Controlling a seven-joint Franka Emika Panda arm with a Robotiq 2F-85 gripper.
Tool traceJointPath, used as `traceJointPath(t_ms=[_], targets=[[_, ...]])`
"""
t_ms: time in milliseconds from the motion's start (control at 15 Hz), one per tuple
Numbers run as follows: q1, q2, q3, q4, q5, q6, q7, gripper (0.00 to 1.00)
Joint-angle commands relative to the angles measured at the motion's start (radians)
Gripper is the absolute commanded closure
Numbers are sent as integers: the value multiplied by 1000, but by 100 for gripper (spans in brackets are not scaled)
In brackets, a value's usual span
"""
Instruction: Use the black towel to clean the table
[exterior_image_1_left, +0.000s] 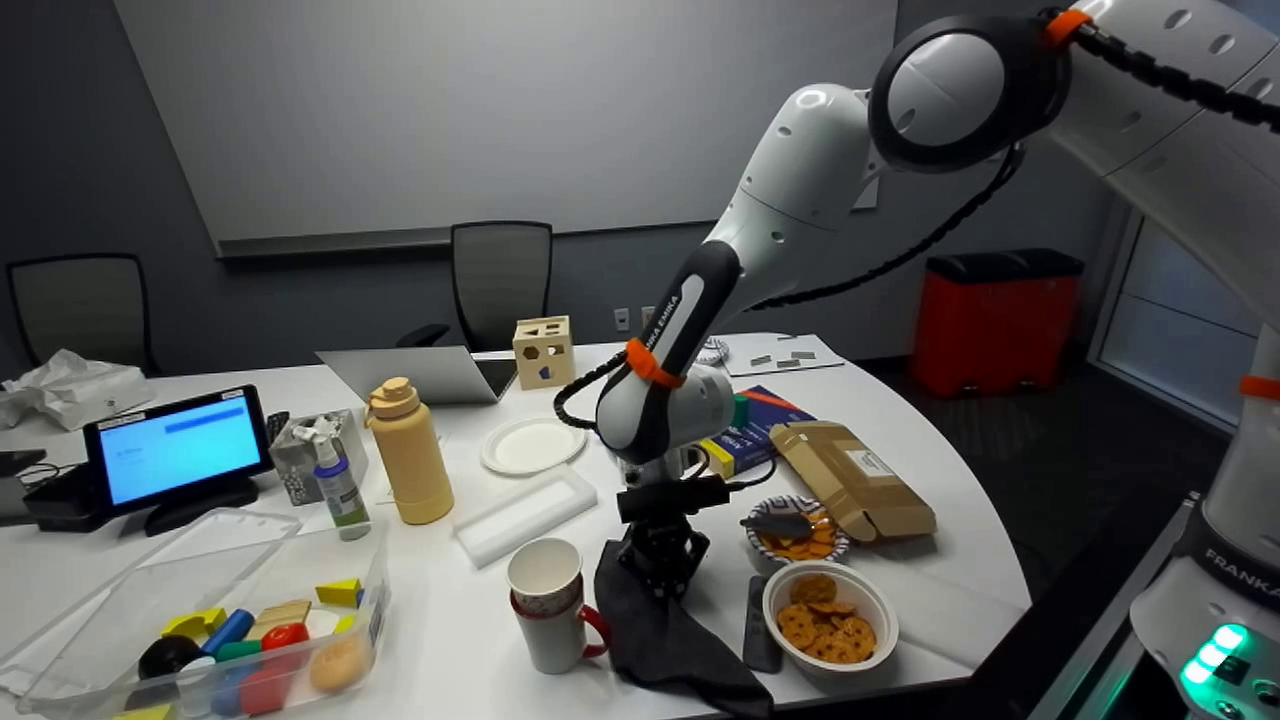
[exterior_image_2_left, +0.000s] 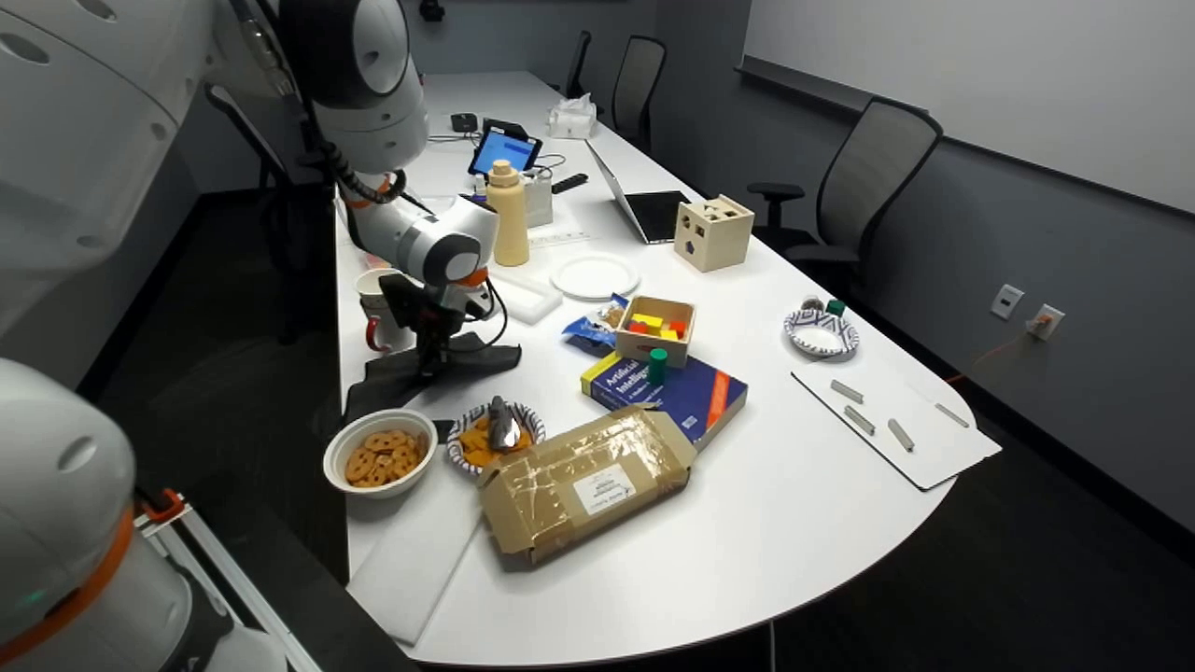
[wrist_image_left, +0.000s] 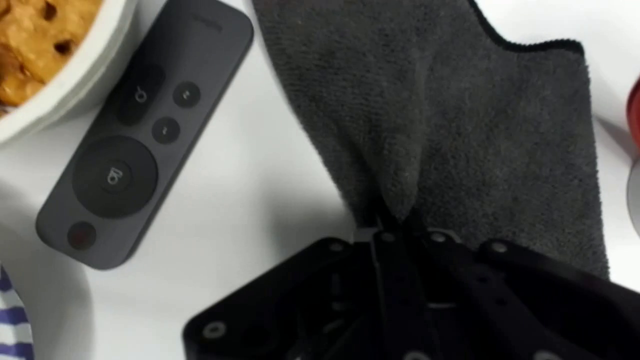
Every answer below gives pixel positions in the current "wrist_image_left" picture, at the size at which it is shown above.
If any white mug with red handle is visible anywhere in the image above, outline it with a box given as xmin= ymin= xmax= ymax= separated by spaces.
xmin=624 ymin=77 xmax=640 ymax=238

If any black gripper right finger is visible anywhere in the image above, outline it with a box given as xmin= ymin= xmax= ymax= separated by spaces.
xmin=402 ymin=228 xmax=640 ymax=360

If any black towel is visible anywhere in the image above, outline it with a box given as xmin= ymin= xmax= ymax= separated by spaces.
xmin=249 ymin=0 xmax=612 ymax=278

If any white bowl of pretzel crackers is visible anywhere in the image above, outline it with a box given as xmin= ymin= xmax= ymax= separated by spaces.
xmin=0 ymin=0 xmax=137 ymax=148

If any grey remote control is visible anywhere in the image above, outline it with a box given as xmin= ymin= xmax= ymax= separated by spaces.
xmin=33 ymin=0 xmax=256 ymax=273

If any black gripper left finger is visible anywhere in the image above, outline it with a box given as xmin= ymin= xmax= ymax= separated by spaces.
xmin=182 ymin=228 xmax=427 ymax=360

